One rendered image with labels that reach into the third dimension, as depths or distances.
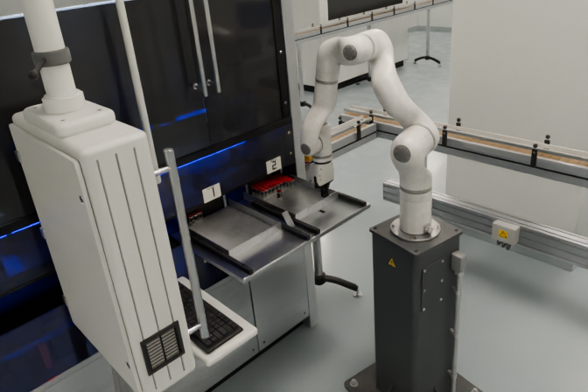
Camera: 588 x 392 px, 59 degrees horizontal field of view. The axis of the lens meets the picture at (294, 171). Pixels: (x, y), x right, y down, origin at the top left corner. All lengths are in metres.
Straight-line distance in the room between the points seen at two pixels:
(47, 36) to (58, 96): 0.14
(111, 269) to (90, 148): 0.31
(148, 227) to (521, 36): 2.39
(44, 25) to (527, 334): 2.56
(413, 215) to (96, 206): 1.17
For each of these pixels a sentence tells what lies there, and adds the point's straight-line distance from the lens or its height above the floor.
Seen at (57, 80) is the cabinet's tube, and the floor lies 1.67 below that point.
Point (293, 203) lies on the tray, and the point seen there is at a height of 0.88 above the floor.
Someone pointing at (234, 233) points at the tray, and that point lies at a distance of 2.09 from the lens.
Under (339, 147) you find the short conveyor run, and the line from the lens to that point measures 2.79.
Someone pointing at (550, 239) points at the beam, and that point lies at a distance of 2.77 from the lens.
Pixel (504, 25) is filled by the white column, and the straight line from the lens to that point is 3.20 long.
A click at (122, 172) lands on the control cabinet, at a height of 1.47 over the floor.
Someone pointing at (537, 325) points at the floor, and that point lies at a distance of 3.07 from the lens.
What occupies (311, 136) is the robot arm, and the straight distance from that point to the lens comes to 2.02.
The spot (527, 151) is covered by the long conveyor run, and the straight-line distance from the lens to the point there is 2.67.
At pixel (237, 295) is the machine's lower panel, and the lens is 2.43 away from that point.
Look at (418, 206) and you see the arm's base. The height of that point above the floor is 0.99.
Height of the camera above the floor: 1.93
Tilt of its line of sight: 24 degrees down
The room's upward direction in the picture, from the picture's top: 5 degrees counter-clockwise
